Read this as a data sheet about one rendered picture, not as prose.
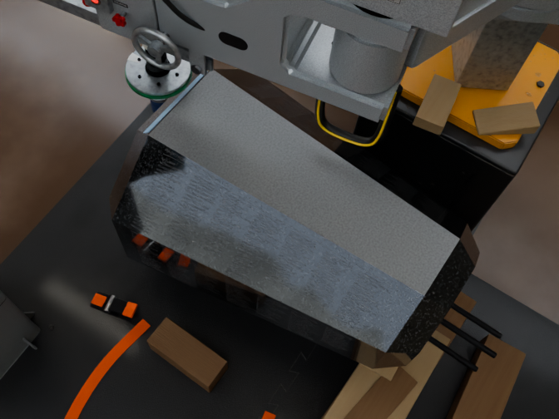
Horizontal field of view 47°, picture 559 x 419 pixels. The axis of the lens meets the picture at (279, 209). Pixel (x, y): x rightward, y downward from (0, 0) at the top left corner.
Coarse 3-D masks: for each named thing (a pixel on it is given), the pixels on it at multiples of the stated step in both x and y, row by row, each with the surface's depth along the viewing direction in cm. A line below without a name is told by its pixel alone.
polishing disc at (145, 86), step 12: (144, 48) 214; (144, 60) 212; (168, 60) 211; (132, 72) 209; (144, 72) 209; (156, 72) 209; (168, 72) 210; (180, 72) 210; (132, 84) 207; (144, 84) 207; (168, 84) 208; (180, 84) 208; (144, 96) 208; (156, 96) 207; (168, 96) 208
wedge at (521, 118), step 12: (492, 108) 220; (504, 108) 219; (516, 108) 219; (528, 108) 218; (480, 120) 219; (492, 120) 218; (504, 120) 217; (516, 120) 217; (528, 120) 216; (480, 132) 217; (492, 132) 216; (504, 132) 217; (516, 132) 217; (528, 132) 218
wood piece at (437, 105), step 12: (432, 84) 220; (444, 84) 220; (456, 84) 220; (432, 96) 217; (444, 96) 218; (456, 96) 218; (420, 108) 215; (432, 108) 215; (444, 108) 216; (420, 120) 214; (432, 120) 213; (444, 120) 213; (432, 132) 217
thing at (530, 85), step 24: (408, 72) 228; (432, 72) 228; (528, 72) 231; (552, 72) 231; (408, 96) 226; (480, 96) 225; (504, 96) 225; (528, 96) 226; (456, 120) 221; (504, 144) 217
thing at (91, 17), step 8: (40, 0) 195; (48, 0) 193; (56, 0) 191; (64, 0) 190; (72, 0) 196; (80, 0) 196; (64, 8) 193; (72, 8) 191; (80, 8) 190; (88, 8) 189; (80, 16) 193; (88, 16) 191; (96, 16) 189; (184, 48) 186; (184, 56) 188; (208, 64) 187; (200, 72) 186
